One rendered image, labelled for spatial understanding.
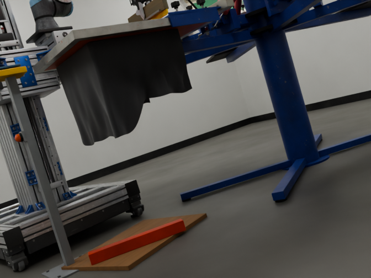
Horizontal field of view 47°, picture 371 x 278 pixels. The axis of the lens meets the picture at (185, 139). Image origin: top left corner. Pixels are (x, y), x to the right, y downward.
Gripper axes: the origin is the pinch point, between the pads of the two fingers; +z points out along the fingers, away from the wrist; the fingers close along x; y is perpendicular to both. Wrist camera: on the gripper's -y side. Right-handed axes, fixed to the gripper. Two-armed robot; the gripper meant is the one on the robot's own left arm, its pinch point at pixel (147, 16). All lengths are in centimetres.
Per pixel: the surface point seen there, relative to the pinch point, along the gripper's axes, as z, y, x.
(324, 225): 108, -87, 10
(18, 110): 32, 10, 76
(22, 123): 38, 10, 76
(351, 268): 108, -115, 37
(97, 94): 36, -14, 48
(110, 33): 13, -30, 41
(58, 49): 12, -11, 58
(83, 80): 27, -6, 49
